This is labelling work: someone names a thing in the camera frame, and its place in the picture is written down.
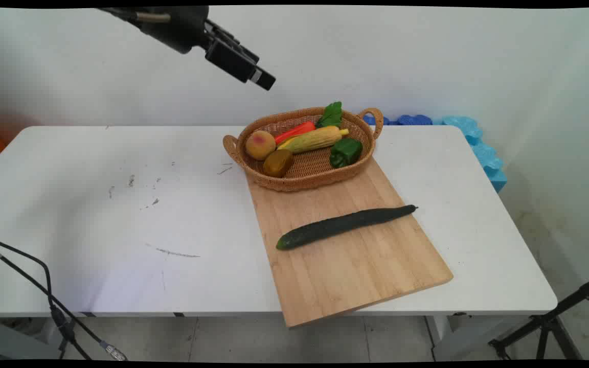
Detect woven wicker basket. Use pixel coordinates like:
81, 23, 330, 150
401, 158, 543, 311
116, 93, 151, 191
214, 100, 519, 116
223, 107, 384, 193

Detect black tripod stand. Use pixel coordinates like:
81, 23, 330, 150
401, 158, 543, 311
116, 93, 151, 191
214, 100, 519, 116
488, 273, 589, 361

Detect thin black cable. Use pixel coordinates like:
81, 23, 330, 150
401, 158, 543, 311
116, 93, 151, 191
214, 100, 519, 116
0, 241, 94, 361

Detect brown kiwi fruit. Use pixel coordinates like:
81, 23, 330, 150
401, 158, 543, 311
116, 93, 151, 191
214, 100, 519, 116
263, 149, 294, 178

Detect dark green cucumber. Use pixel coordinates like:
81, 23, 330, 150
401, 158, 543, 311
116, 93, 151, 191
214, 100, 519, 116
276, 204, 419, 251

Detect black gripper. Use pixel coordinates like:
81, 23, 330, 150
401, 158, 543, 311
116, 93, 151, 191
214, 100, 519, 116
139, 6, 277, 91

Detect yellow corn cob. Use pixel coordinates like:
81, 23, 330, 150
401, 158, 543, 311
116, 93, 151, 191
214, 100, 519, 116
277, 126, 350, 154

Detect peach fruit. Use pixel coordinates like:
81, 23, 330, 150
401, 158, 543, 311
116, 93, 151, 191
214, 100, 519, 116
245, 130, 277, 161

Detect green bell pepper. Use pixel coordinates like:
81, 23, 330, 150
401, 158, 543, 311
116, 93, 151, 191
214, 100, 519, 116
329, 137, 364, 169

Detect blue foam mat pieces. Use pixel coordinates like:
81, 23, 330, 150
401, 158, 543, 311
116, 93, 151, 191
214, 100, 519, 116
363, 113, 508, 193

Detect wooden cutting board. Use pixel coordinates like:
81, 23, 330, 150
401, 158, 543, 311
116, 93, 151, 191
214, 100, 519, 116
246, 156, 454, 328

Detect orange carrot with leaves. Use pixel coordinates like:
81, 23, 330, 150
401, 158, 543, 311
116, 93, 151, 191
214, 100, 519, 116
274, 101, 344, 145

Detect black cable with plug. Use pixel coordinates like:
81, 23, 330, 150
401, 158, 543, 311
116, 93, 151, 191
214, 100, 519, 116
0, 235, 128, 362

